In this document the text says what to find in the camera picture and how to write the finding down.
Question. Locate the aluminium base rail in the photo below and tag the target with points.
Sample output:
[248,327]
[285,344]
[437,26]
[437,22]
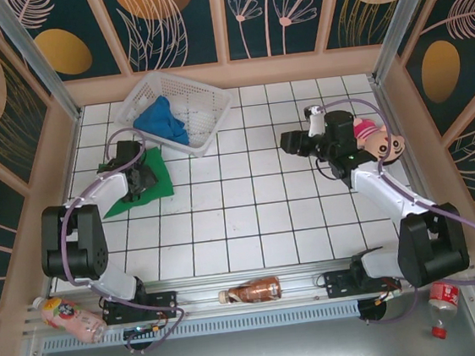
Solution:
[199,301]

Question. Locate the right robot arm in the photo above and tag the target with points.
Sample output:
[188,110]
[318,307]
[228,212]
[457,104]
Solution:
[431,247]

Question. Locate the blue tank top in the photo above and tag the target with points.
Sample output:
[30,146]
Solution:
[159,120]

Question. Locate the green tank top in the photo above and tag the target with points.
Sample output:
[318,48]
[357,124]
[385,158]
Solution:
[157,182]

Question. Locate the white plastic perforated basket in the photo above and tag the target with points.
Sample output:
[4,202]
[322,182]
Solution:
[199,101]

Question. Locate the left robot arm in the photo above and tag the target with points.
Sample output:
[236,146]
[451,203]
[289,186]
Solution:
[79,245]

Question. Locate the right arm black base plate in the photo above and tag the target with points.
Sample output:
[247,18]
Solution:
[338,284]

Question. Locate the brown drink bottle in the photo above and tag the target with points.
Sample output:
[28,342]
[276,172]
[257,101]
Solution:
[253,291]

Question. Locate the clear bottle with red label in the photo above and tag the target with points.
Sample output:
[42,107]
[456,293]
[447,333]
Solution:
[443,296]

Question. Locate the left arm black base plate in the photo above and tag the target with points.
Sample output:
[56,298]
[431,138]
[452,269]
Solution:
[165,302]

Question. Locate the pink plush toy doll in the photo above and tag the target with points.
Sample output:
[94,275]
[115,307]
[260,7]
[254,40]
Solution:
[380,141]

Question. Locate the pink drink bottle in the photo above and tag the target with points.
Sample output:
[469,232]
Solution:
[69,319]

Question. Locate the aluminium frame post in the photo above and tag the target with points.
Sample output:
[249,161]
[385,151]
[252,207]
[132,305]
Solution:
[398,20]
[36,59]

